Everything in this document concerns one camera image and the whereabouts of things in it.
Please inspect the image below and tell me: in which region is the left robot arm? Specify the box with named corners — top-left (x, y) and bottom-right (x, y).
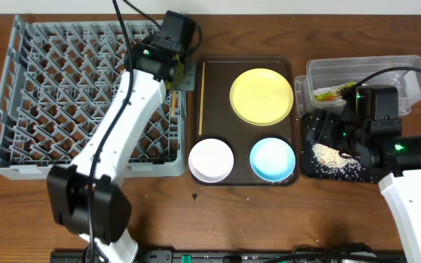
top-left (47, 11), bottom-right (201, 262)

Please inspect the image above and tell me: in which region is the grey dishwasher rack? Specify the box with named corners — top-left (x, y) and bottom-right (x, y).
top-left (0, 17), bottom-right (186, 180)

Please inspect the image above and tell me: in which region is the yellow plate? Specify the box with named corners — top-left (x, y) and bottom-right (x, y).
top-left (229, 68), bottom-right (294, 126)

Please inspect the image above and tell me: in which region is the dark brown serving tray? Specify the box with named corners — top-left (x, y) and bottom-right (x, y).
top-left (191, 55), bottom-right (300, 187)

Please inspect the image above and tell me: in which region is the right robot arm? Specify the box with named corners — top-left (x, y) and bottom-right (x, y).
top-left (302, 85), bottom-right (421, 262)

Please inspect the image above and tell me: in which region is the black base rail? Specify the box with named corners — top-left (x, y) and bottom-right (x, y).
top-left (49, 250), bottom-right (407, 263)

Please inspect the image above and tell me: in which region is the clear plastic bin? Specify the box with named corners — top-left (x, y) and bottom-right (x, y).
top-left (295, 55), bottom-right (421, 116)

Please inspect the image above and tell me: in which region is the black waste tray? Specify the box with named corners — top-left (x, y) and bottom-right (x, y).
top-left (300, 109), bottom-right (378, 183)

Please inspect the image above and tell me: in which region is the spilled rice pile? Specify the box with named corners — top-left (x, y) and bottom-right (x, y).
top-left (311, 143), bottom-right (363, 175)

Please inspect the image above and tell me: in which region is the green orange snack wrapper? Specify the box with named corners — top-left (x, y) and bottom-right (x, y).
top-left (313, 81), bottom-right (355, 102)

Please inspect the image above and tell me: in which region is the light blue bowl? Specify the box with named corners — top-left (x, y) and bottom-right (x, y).
top-left (249, 137), bottom-right (296, 183)

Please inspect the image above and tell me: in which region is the pink white bowl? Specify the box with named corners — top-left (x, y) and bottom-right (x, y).
top-left (188, 139), bottom-right (235, 183)

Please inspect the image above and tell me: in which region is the white napkin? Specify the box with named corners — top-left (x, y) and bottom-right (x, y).
top-left (313, 85), bottom-right (346, 105)

